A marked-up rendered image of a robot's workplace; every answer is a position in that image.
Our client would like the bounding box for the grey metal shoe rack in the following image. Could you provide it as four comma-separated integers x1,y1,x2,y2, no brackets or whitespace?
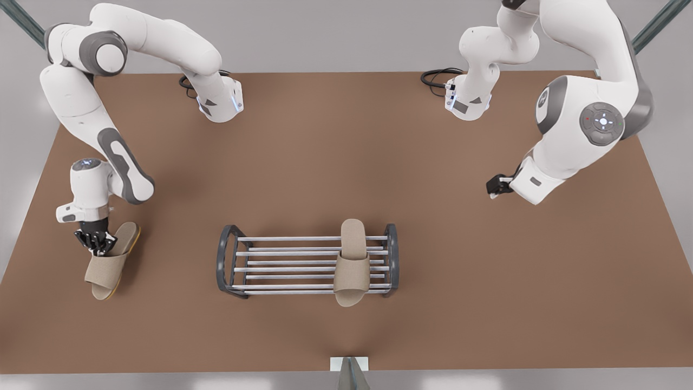
217,223,400,299

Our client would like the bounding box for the silver frame post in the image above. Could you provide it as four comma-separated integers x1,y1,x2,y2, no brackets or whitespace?
631,0,693,55
0,0,47,49
330,356,371,390

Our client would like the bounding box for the beige slipper with yellow sole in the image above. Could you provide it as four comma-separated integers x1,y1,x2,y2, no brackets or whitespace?
84,222,141,301

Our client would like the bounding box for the black cable loop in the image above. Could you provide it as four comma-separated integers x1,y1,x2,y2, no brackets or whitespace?
421,68,465,98
179,70,232,100

